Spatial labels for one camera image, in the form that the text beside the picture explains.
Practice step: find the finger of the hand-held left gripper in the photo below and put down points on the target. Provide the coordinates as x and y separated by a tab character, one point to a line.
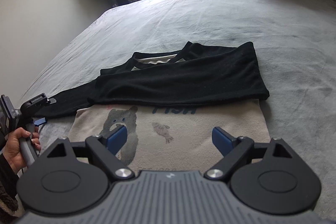
40	121
51	101

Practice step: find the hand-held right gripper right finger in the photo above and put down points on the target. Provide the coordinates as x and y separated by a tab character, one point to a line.
221	141

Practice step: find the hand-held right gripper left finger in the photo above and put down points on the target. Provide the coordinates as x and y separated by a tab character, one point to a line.
118	137

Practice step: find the black and cream raglan shirt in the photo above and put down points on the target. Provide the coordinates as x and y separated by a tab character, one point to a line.
170	82

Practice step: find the person's left forearm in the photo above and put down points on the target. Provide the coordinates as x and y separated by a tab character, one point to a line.
5	182

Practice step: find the person's left hand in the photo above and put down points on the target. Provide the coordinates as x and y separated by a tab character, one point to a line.
11	150

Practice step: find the bed with grey sheet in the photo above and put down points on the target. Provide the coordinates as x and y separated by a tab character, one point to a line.
210	16

